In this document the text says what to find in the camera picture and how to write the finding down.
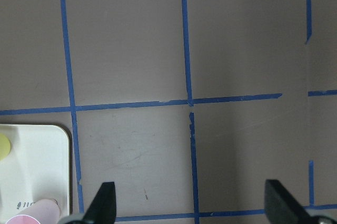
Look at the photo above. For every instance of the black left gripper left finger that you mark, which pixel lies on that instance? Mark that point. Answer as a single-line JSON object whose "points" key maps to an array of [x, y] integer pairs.
{"points": [[103, 207]]}

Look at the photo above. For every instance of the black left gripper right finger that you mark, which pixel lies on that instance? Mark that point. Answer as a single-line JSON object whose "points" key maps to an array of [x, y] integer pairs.
{"points": [[281, 207]]}

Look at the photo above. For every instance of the pink cup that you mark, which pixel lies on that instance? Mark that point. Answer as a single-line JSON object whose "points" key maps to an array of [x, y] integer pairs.
{"points": [[45, 211]]}

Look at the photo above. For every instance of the yellow cup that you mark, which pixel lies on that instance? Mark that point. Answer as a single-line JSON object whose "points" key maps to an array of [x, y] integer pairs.
{"points": [[5, 146]]}

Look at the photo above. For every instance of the cream plastic tray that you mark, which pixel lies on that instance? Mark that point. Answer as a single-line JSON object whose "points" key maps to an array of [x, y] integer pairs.
{"points": [[37, 167]]}

